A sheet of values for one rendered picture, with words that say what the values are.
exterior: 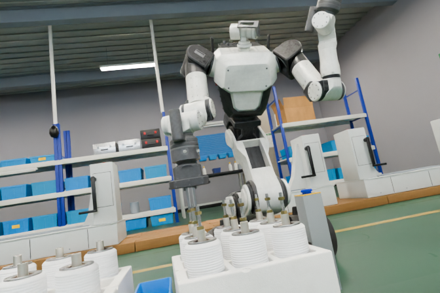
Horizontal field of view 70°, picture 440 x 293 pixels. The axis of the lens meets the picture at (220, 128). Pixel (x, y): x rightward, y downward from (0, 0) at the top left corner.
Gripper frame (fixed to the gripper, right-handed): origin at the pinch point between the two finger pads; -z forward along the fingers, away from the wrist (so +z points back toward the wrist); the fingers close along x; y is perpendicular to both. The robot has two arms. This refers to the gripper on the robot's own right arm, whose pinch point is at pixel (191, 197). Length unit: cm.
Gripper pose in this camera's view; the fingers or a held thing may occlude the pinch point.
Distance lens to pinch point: 98.0
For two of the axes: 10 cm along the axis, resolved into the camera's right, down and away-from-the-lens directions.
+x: -9.8, 1.4, -1.1
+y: 0.8, -2.1, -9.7
